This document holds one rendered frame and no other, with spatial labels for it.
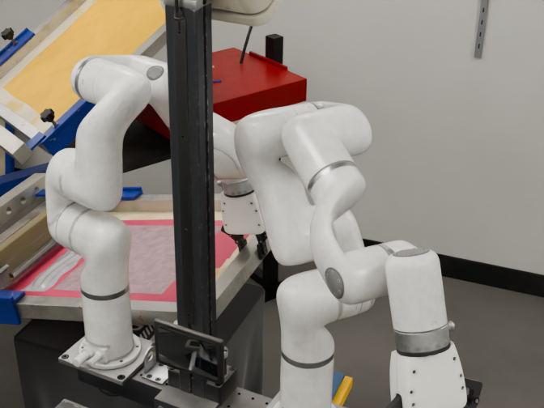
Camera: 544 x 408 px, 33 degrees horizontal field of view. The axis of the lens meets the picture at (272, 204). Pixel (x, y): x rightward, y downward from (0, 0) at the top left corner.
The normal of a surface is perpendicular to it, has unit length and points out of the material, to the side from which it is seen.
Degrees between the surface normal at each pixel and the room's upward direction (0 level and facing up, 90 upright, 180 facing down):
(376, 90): 90
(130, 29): 32
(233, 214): 90
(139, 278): 12
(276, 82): 0
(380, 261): 28
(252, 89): 0
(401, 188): 90
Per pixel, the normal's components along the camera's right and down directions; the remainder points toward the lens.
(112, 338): 0.31, 0.45
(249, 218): -0.36, 0.43
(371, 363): 0.02, -0.88
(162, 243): -0.18, -0.90
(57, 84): -0.40, -0.60
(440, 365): 0.45, 0.07
